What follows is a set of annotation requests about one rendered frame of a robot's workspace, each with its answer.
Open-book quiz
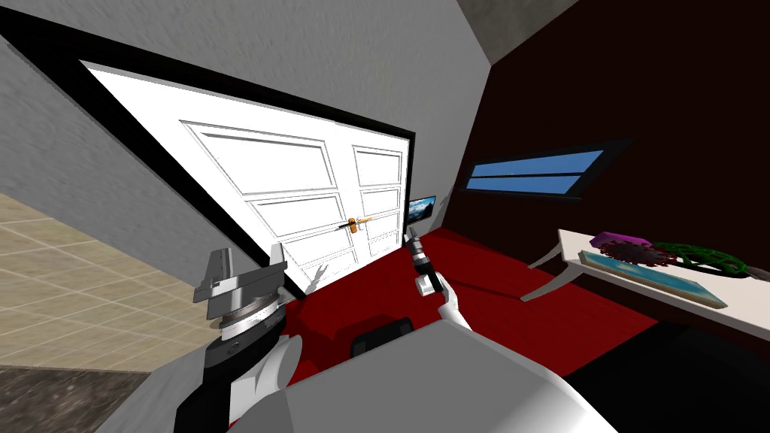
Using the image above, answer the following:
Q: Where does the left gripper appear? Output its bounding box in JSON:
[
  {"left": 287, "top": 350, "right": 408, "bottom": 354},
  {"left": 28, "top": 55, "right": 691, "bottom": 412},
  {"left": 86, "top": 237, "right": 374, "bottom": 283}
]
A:
[{"left": 192, "top": 243, "right": 290, "bottom": 321}]

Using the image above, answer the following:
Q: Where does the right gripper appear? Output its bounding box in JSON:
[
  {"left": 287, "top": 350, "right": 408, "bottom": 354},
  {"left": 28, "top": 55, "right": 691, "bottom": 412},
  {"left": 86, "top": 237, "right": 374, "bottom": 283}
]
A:
[{"left": 405, "top": 227, "right": 435, "bottom": 277}]

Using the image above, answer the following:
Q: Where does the blue window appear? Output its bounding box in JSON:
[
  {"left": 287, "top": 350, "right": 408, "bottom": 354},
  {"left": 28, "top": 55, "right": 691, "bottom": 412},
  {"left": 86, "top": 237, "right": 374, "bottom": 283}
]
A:
[{"left": 462, "top": 148, "right": 606, "bottom": 198}]

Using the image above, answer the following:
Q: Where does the white table with ornaments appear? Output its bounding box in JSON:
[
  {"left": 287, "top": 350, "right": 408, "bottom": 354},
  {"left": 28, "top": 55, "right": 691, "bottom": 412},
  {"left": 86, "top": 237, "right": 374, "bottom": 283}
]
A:
[{"left": 520, "top": 228, "right": 770, "bottom": 344}]

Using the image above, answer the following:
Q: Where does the gold and black door handle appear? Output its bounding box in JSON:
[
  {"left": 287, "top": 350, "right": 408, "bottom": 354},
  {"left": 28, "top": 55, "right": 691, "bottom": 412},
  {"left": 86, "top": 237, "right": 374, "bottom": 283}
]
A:
[{"left": 337, "top": 216, "right": 375, "bottom": 235}]

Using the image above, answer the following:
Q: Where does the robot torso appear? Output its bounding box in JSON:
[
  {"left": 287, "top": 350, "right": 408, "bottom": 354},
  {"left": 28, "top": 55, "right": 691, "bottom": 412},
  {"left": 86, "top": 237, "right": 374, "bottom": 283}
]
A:
[{"left": 228, "top": 316, "right": 620, "bottom": 433}]

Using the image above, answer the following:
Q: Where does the white panelled door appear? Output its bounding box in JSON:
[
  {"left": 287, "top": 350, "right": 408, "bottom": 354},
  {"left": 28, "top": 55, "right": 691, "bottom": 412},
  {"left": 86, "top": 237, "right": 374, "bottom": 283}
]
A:
[{"left": 80, "top": 59, "right": 412, "bottom": 298}]

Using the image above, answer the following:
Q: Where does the small sky picture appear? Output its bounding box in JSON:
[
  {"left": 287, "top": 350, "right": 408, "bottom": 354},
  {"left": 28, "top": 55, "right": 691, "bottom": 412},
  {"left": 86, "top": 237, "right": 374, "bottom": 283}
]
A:
[{"left": 407, "top": 195, "right": 438, "bottom": 223}]

